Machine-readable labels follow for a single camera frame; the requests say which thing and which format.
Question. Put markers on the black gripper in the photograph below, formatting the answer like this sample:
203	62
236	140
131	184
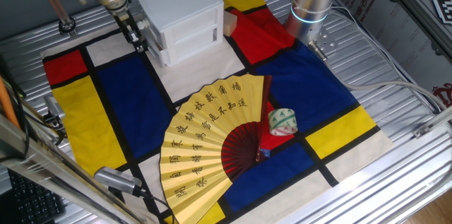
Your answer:
127	22

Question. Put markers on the colour block tablecloth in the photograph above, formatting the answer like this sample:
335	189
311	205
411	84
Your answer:
136	111

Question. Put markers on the tan wooden block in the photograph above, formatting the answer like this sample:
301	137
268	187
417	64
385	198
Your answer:
230	23

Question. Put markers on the yellow paper folding fan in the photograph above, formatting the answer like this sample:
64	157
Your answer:
198	139

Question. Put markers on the orange rod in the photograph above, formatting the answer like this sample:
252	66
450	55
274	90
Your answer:
7	104

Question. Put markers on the green printed tape roll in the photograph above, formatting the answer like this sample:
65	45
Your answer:
283	119

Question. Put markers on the small blue cube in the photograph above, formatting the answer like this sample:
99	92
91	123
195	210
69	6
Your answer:
265	153

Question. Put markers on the black keyboard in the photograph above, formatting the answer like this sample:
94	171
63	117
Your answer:
35	203

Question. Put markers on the printed dark panel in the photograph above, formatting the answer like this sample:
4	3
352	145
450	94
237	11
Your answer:
399	22

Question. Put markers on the black white fiducial marker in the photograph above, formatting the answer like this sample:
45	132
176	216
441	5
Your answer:
445	6

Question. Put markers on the grey mounted camera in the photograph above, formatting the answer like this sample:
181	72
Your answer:
53	105

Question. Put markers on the aluminium frame bar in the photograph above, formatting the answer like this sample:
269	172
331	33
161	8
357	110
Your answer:
53	171

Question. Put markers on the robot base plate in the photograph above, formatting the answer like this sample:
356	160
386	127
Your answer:
326	40

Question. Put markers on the metal bracket with rail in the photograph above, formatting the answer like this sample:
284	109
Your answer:
422	131

